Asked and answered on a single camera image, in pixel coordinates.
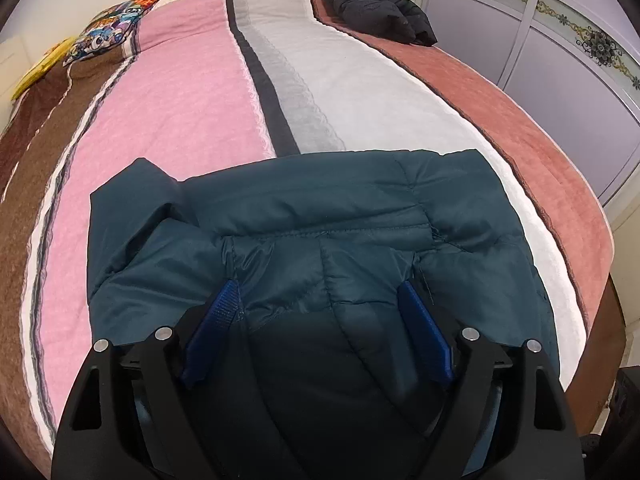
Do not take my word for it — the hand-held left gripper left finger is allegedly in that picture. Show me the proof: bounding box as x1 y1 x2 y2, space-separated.
51 279 247 480

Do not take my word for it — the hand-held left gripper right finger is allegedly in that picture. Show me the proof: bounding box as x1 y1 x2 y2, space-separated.
397 280 587 480

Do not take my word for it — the teal puffer jacket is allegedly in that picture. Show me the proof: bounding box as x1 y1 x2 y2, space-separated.
87 149 561 480

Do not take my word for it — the black object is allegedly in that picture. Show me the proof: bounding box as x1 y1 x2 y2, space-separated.
596 366 640 480

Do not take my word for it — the striped bed blanket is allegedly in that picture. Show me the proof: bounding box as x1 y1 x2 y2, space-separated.
0 0 616 461

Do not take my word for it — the lilac wardrobe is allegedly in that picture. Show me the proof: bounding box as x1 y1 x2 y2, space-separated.
414 0 640 207

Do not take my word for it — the yellow printed pillow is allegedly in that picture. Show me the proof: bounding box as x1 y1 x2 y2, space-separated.
11 36 77 101

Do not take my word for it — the colourful printed pillow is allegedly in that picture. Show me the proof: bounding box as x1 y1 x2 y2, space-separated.
62 0 163 67

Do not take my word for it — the black puffer jacket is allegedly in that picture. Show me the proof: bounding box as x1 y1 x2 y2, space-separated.
315 0 439 47

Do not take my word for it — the wooden bed frame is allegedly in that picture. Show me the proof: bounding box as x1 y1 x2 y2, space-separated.
584 270 630 438

